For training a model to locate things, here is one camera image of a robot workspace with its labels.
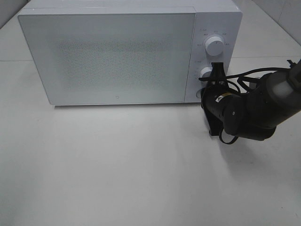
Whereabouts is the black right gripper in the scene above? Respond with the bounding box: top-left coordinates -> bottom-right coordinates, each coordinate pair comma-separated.
199,62 -> 229,136

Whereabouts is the round white door button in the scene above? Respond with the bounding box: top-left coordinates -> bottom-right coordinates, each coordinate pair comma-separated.
196,89 -> 202,99

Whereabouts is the white timer knob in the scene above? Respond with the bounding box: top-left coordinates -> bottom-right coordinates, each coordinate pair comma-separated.
199,66 -> 212,78

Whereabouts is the white microwave door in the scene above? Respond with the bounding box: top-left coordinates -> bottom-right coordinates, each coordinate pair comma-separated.
19,13 -> 195,105

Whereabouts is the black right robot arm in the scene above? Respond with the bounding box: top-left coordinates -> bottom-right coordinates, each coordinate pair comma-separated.
199,60 -> 301,145

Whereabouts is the upper white power knob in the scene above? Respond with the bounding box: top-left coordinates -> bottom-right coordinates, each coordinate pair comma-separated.
205,35 -> 224,57

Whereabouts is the white microwave oven body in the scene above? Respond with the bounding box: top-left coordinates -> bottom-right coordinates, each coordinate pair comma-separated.
18,0 -> 243,104

